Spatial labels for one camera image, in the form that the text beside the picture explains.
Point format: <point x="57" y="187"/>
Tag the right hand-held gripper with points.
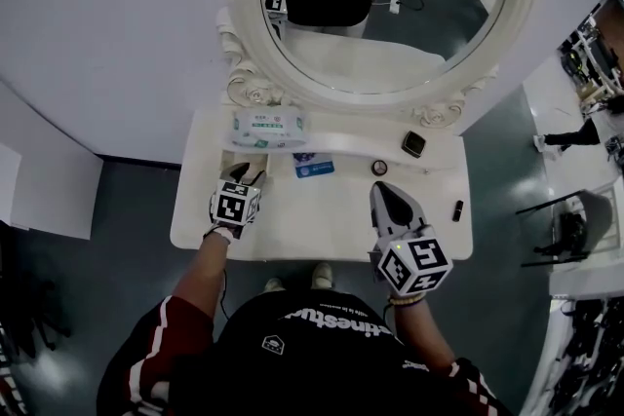
<point x="417" y="265"/>

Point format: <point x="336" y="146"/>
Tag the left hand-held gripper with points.
<point x="234" y="207"/>

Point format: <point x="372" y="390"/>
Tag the small round black tin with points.
<point x="379" y="168"/>

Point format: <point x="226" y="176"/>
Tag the black lipstick tube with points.
<point x="457" y="211"/>

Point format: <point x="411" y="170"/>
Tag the small dark square box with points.
<point x="413" y="144"/>

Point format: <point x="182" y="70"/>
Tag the white ornate dressing table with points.
<point x="317" y="219"/>

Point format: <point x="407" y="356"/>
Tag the person's left forearm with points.
<point x="202" y="277"/>

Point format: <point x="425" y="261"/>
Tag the person's right forearm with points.
<point x="421" y="336"/>

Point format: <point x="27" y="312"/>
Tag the person's left hand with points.
<point x="222" y="231"/>

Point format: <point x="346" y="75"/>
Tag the white green wet wipes pack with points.
<point x="268" y="122"/>

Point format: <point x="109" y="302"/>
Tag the blue white flat packet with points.
<point x="313" y="166"/>

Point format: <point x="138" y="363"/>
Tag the person's right shoe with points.
<point x="322" y="275"/>

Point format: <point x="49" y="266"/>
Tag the person's shoe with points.
<point x="275" y="285"/>
<point x="322" y="275"/>

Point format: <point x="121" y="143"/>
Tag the person's left shoe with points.
<point x="275" y="285"/>

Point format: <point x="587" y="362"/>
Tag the oval white framed mirror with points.
<point x="370" y="104"/>

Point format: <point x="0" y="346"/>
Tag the black bag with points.
<point x="571" y="234"/>

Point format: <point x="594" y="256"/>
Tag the person's black jersey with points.
<point x="302" y="365"/>

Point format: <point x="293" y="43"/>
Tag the white board panel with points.
<point x="49" y="195"/>

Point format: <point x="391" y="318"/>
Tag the pile of black gear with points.
<point x="590" y="355"/>

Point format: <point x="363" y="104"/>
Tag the grey chair black frame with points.
<point x="597" y="214"/>

